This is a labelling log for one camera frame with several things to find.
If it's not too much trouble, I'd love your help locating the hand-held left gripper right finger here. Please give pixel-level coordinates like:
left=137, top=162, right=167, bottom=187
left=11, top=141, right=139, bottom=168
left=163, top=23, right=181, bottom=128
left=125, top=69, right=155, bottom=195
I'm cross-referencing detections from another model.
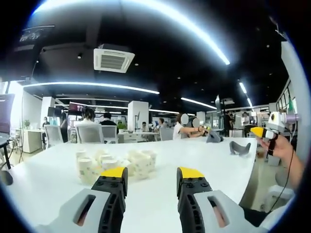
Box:
left=176, top=166, right=268, bottom=233

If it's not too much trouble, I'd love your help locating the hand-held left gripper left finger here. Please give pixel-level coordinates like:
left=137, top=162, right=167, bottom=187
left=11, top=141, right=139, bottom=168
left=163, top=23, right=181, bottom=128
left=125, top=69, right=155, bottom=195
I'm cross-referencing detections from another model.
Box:
left=36, top=166, right=129, bottom=233

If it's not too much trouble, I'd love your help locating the pile of white paper cups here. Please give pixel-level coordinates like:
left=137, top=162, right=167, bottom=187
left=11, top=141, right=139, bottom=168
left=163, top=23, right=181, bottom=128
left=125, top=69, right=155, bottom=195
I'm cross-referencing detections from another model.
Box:
left=75, top=148, right=158, bottom=187

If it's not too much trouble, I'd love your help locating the person's right hand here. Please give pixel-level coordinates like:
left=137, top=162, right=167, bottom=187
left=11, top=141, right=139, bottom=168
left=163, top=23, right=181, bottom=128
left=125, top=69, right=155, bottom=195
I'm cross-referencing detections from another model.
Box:
left=259, top=134, right=296, bottom=160

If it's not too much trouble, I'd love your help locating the pale purple cylinder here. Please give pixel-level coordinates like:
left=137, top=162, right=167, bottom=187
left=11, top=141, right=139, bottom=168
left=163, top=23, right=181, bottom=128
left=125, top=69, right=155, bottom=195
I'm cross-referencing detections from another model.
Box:
left=285, top=113, right=302, bottom=122

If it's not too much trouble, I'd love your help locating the grey curved holder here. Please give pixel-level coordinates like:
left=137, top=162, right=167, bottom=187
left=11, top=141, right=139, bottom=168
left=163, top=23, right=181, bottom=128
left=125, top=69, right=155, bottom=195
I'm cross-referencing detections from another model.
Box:
left=206, top=130, right=224, bottom=144
left=229, top=141, right=252, bottom=156

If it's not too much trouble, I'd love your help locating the person's dark clothing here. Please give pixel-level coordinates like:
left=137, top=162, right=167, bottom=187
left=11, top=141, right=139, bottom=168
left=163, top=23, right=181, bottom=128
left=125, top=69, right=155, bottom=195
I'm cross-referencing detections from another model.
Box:
left=239, top=205, right=274, bottom=228

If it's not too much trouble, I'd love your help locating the short ceiling light strip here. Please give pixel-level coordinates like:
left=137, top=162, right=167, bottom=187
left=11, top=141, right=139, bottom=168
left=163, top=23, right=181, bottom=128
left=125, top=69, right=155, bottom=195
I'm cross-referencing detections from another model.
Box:
left=181, top=97, right=217, bottom=110

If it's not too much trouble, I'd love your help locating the grey mesh office chair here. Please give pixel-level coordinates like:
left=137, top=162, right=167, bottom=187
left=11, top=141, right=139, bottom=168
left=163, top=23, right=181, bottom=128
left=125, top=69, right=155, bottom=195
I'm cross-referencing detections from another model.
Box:
left=102, top=125, right=119, bottom=144
left=159, top=127, right=174, bottom=142
left=44, top=124, right=64, bottom=149
left=74, top=123, right=105, bottom=144

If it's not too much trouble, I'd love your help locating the white table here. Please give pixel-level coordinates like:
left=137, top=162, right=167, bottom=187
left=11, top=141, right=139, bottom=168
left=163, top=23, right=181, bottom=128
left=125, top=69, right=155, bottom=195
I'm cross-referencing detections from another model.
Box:
left=4, top=137, right=258, bottom=233

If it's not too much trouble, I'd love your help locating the white square pillar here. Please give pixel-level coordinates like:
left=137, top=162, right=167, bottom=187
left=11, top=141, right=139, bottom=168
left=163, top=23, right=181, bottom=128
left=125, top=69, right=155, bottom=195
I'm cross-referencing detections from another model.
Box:
left=127, top=100, right=149, bottom=133

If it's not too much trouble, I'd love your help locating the dark monitor screen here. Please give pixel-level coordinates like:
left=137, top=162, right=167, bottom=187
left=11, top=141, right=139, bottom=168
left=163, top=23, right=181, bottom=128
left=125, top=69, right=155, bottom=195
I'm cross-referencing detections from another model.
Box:
left=0, top=93, right=16, bottom=136

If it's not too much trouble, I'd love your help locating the curved ceiling light strip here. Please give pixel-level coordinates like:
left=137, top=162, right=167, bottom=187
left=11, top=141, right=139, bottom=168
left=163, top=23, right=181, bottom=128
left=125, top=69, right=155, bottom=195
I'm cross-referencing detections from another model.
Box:
left=24, top=81, right=160, bottom=95

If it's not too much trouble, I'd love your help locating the long ceiling light strip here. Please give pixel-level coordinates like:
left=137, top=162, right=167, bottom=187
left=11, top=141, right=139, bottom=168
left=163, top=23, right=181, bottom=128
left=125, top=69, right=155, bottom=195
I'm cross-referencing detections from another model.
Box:
left=31, top=0, right=231, bottom=66

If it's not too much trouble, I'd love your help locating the white ceiling air conditioner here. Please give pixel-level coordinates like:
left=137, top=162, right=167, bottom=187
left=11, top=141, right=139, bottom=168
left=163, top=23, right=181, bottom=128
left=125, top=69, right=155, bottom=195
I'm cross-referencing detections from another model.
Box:
left=93, top=43, right=136, bottom=74

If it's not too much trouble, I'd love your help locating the black cable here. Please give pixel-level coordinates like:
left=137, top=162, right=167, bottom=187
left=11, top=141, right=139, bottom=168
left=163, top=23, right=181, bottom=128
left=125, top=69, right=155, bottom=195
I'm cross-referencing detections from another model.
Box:
left=268, top=148, right=296, bottom=213

